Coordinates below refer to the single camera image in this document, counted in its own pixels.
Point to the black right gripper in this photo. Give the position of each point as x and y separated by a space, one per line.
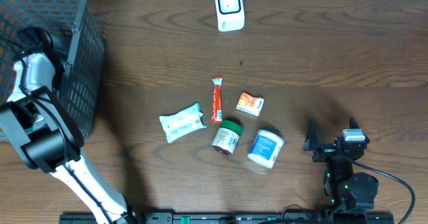
325 150

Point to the white blue label tub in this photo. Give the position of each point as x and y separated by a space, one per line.
266 148

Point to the orange white small packet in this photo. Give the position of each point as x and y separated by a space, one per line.
250 104

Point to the green lid white jar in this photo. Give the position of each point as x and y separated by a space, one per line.
227 137

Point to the red stick sachet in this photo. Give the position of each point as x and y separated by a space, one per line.
216 113

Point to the teal white wipes packet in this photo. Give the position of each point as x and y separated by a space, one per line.
184 122

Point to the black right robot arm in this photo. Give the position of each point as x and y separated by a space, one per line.
350 191

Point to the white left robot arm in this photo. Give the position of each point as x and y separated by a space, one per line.
45 136

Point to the white barcode scanner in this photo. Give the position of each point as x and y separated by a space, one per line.
230 15

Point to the grey plastic mesh basket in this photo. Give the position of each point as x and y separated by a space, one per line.
76 40

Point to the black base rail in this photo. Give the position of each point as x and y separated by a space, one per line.
248 218

